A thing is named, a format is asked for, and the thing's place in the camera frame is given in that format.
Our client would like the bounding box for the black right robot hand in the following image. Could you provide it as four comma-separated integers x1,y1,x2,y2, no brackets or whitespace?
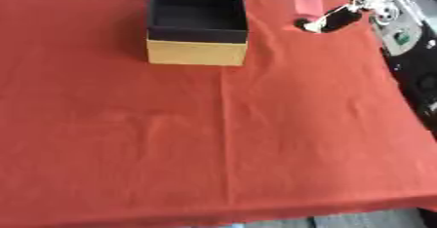
292,0,375,34

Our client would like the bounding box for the pink rectangular block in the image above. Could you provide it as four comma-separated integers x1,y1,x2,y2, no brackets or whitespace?
292,0,327,16

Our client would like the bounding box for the tan cardboard box black inside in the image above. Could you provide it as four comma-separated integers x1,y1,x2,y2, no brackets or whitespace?
144,0,287,67

